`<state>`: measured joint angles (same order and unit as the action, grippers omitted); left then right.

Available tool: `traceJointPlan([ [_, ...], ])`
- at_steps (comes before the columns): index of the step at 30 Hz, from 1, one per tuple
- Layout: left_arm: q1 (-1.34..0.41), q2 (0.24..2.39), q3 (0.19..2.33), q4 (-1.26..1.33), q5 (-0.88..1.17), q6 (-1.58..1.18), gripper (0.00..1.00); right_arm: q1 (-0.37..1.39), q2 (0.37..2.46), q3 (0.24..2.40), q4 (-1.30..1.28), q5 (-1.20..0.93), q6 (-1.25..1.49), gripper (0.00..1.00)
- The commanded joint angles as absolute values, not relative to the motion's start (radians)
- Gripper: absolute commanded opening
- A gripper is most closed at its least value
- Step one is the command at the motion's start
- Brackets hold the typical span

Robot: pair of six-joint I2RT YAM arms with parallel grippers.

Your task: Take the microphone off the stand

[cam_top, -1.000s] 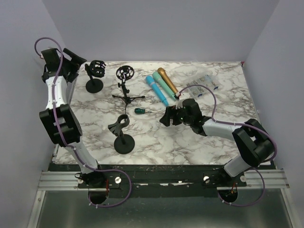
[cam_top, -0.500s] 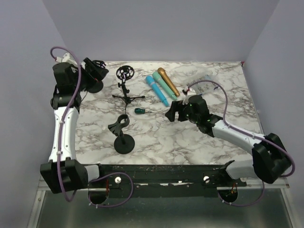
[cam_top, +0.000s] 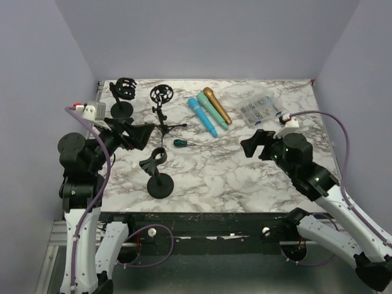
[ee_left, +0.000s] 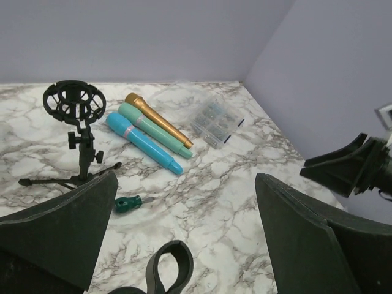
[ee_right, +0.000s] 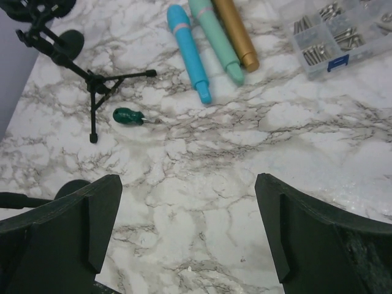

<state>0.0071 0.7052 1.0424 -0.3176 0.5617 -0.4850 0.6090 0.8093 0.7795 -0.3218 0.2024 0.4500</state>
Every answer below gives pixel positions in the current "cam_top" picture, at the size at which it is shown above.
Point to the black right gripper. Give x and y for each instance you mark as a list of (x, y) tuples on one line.
[(261, 137)]

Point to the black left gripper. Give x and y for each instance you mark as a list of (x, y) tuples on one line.
[(138, 134)]

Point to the black tripod microphone stand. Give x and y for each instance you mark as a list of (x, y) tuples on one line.
[(161, 94)]

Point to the black round base stand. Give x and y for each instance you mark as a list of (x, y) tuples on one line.
[(123, 91)]

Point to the black clip microphone stand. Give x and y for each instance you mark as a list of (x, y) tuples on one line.
[(160, 185)]

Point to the blue microphone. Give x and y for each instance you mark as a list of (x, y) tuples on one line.
[(196, 108)]

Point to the mint green microphone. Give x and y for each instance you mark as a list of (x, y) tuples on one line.
[(207, 105)]

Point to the gold microphone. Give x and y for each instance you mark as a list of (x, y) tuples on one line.
[(209, 93)]

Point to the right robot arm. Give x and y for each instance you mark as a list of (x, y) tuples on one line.
[(364, 245)]

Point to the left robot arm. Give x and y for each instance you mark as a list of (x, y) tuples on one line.
[(88, 267)]

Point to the clear plastic screw box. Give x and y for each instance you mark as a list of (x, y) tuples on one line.
[(259, 109)]

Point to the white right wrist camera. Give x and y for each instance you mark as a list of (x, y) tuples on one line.
[(288, 125)]

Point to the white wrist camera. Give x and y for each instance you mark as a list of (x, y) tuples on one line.
[(288, 125), (94, 112)]

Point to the green handled screwdriver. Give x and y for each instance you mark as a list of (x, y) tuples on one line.
[(180, 143)]

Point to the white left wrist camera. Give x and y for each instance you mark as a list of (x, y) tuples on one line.
[(94, 112)]

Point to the black front table rail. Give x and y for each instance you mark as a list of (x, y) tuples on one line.
[(207, 233)]

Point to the aluminium table frame rail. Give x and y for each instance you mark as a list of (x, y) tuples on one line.
[(52, 270)]

